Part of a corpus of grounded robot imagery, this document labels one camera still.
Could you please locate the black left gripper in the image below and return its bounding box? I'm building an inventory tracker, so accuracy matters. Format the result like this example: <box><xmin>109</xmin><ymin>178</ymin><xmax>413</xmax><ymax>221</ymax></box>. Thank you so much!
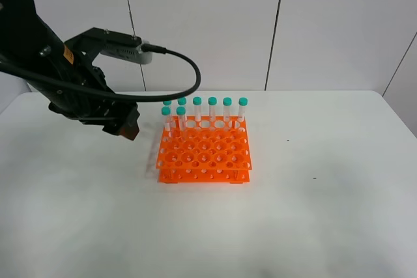
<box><xmin>48</xmin><ymin>64</ymin><xmax>140</xmax><ymax>141</ymax></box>

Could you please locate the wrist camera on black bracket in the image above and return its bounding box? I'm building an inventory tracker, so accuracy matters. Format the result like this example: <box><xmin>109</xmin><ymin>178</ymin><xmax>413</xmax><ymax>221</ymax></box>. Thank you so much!
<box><xmin>65</xmin><ymin>27</ymin><xmax>152</xmax><ymax>65</ymax></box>

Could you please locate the black camera cable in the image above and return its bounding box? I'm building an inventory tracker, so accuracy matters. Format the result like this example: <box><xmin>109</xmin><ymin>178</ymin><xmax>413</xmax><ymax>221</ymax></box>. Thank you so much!
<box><xmin>0</xmin><ymin>42</ymin><xmax>201</xmax><ymax>104</ymax></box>

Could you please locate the test tube with teal cap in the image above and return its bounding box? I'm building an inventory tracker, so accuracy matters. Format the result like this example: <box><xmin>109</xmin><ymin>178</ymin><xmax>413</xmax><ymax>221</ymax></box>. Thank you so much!
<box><xmin>176</xmin><ymin>106</ymin><xmax>187</xmax><ymax>138</ymax></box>

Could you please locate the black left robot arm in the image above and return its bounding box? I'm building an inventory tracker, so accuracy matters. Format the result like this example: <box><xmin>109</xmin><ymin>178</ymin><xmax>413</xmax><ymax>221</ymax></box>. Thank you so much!
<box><xmin>1</xmin><ymin>0</ymin><xmax>141</xmax><ymax>140</ymax></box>

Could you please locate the orange test tube rack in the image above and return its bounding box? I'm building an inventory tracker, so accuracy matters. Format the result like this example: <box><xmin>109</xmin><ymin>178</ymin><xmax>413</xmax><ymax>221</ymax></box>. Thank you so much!
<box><xmin>156</xmin><ymin>116</ymin><xmax>252</xmax><ymax>184</ymax></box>

